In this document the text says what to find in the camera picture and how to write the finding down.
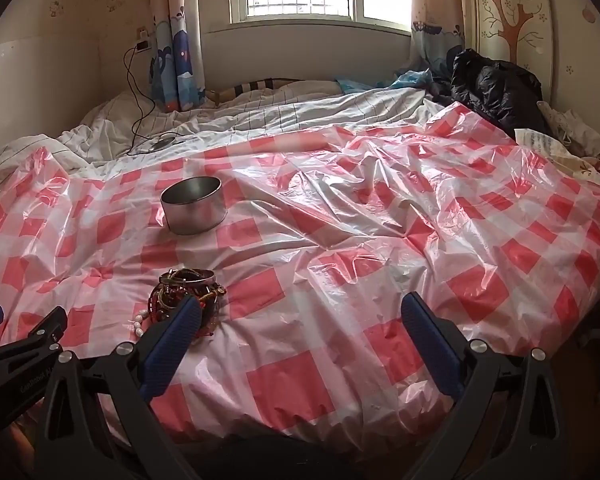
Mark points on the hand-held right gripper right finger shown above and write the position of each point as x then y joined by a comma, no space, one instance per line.
430,345

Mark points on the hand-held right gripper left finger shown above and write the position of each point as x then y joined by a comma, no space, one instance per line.
175,340

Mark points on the round metal tin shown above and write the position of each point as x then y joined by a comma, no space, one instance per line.
192,206

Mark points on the red checkered plastic sheet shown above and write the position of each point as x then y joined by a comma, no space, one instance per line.
330,240

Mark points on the round grey charging pad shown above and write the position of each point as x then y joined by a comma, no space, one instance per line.
161,143

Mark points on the white striped duvet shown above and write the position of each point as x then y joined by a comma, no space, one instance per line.
260,110

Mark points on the white printed bag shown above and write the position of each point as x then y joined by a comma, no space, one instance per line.
560,135

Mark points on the blue plastic bag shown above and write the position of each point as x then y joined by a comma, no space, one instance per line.
405,80

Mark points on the black puffer jacket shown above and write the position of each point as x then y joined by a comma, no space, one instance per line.
500,87

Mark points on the striped pillow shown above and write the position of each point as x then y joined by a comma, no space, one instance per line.
260,86

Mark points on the blue cartoon curtain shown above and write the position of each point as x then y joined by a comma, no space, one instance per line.
176,50

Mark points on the pale cartoon curtain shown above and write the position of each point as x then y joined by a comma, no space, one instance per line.
432,20

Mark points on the wardrobe with tree decal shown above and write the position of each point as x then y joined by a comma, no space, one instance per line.
545,30

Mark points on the black wall charger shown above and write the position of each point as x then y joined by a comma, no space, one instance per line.
142,42

